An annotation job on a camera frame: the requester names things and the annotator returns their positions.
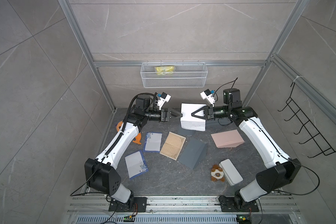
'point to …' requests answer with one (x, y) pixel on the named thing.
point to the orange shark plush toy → (137, 140)
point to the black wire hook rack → (311, 129)
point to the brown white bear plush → (217, 173)
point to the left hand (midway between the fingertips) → (180, 116)
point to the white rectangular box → (230, 172)
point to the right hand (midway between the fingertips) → (193, 116)
